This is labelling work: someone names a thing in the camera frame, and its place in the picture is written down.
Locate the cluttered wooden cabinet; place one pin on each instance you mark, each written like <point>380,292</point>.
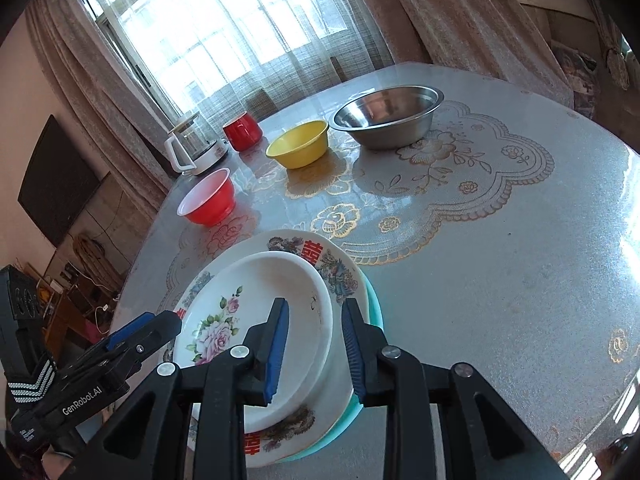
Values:
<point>75,300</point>

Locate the stainless steel bowl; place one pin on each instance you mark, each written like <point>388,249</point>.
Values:
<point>390,120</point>

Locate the teal plate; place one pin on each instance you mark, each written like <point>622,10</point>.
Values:
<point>345,420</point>

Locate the large barred window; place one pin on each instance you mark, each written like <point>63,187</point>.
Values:
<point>200,25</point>

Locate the red bowl white inside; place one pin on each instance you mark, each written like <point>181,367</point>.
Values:
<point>210,205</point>

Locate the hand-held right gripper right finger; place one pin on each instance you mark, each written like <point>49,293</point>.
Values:
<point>352,355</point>

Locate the red mug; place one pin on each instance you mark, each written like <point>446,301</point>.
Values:
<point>242,132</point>

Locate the small white floral plate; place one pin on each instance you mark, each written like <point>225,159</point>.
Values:
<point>270,280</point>

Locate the black wall television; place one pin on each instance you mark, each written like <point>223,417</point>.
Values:
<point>55,180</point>

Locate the large white plate red print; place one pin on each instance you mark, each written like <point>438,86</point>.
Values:
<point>325,260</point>

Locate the patterned bag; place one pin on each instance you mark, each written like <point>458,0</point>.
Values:
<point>575,75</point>

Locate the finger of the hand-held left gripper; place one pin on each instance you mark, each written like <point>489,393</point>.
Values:
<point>155,332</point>
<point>130,327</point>

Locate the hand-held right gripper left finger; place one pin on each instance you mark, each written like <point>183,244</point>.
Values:
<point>277,355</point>

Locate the wooden chair back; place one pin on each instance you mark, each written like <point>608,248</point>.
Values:
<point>262,102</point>
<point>339,70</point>

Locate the sheer white curtain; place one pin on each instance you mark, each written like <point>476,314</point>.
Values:
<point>300,70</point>

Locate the yellow bowl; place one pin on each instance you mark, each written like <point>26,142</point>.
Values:
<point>300,147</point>

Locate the tied brown curtain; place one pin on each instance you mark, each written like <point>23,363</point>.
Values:
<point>615,60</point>

